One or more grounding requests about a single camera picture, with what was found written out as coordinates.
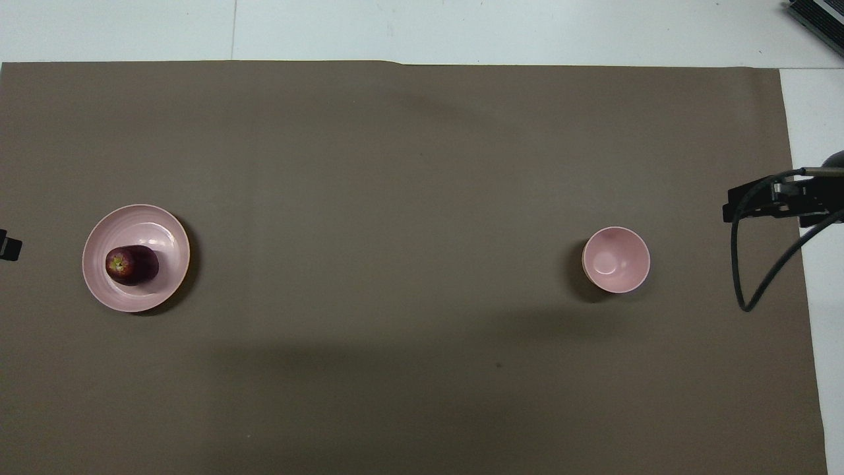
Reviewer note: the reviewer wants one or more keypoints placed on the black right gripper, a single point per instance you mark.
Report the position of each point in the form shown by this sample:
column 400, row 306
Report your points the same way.
column 814, row 198

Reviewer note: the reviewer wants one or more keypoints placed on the pink ceramic plate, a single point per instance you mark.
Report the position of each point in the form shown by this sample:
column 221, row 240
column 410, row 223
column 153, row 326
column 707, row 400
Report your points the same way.
column 142, row 293

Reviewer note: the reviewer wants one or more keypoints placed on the brown paper table mat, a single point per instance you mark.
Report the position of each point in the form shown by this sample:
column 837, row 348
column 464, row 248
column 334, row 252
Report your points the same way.
column 409, row 198

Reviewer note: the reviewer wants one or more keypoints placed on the black ribbed device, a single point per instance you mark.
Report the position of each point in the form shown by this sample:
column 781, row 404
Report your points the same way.
column 817, row 16

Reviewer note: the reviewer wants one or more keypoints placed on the dark red apple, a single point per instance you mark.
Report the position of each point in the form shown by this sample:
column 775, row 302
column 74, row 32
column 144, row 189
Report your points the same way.
column 135, row 265

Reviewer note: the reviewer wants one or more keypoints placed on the pink ceramic bowl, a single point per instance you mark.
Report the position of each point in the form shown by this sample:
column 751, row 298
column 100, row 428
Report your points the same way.
column 616, row 260

